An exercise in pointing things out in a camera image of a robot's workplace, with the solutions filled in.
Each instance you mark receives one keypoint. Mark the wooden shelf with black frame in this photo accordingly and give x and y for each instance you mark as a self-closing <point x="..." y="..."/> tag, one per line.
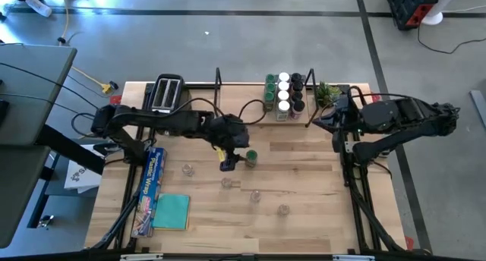
<point x="243" y="98"/>

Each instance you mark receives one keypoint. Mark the white power strip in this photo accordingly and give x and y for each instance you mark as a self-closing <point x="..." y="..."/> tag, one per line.
<point x="38" y="6"/>

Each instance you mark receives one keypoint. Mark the small potted succulent plant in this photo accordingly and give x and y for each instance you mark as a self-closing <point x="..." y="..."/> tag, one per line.
<point x="327" y="94"/>

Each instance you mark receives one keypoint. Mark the small cork-stoppered glass jar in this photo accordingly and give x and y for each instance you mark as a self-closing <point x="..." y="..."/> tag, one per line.
<point x="187" y="169"/>
<point x="283" y="210"/>
<point x="226" y="183"/>
<point x="255" y="196"/>

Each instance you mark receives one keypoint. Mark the black toaster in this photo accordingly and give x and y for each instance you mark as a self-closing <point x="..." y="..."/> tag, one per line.
<point x="166" y="92"/>

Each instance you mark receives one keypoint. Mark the red table clamp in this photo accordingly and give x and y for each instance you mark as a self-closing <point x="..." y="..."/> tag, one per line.
<point x="115" y="99"/>
<point x="376" y="98"/>
<point x="409" y="244"/>

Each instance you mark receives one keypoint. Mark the white stand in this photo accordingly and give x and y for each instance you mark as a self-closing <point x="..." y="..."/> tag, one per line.
<point x="433" y="17"/>

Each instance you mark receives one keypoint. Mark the grey metal bar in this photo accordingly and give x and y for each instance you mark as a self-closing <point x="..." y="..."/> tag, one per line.
<point x="479" y="105"/>

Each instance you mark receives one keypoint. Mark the teal folded cloth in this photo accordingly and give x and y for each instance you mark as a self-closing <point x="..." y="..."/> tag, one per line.
<point x="171" y="211"/>

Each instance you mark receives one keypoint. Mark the black metal rig frame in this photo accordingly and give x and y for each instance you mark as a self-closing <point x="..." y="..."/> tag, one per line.
<point x="114" y="226"/>

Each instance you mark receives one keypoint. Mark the white cardboard box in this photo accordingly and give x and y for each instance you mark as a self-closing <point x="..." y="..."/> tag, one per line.
<point x="81" y="179"/>

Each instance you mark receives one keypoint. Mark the white-lid bagel seasoning jar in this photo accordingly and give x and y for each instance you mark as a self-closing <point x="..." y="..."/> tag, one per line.
<point x="283" y="107"/>
<point x="283" y="77"/>
<point x="283" y="95"/>
<point x="283" y="86"/>

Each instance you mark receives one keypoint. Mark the blue plastic wrap box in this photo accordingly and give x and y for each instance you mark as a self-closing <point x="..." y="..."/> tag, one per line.
<point x="150" y="192"/>

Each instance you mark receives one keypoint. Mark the yellow tag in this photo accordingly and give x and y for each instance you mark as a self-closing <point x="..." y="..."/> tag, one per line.
<point x="220" y="155"/>

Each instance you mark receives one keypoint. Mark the orange spice bottle black lid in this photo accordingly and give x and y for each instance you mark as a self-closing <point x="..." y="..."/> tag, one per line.
<point x="297" y="86"/>

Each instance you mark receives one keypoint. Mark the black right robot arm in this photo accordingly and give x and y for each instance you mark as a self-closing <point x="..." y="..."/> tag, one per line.
<point x="402" y="113"/>

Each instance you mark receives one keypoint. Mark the red spice bottle black lid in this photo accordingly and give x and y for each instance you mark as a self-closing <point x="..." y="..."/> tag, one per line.
<point x="296" y="77"/>

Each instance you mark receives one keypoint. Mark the small metal clip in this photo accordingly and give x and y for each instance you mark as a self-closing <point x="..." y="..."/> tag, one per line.
<point x="46" y="220"/>

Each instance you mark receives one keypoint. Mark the silver bracket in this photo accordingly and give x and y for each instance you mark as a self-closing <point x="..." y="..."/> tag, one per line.
<point x="140" y="257"/>
<point x="353" y="258"/>

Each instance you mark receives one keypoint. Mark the dark blue and red crate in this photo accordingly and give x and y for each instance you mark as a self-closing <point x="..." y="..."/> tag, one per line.
<point x="408" y="5"/>

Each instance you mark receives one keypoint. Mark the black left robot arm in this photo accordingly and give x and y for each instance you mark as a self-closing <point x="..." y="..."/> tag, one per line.
<point x="152" y="118"/>

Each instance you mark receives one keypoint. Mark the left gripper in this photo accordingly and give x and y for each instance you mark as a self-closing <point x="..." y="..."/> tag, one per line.
<point x="229" y="134"/>

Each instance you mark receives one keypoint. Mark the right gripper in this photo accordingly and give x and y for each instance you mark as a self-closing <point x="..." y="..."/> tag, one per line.
<point x="349" y="117"/>

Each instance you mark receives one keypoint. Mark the purple-label bottle black lid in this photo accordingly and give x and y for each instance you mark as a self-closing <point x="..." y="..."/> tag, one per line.
<point x="298" y="106"/>

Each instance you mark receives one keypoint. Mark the dark grey desk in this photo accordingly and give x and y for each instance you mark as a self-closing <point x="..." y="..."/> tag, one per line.
<point x="19" y="196"/>

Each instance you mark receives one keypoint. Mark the light grey desk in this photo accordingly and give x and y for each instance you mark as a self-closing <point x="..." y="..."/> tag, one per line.
<point x="30" y="101"/>

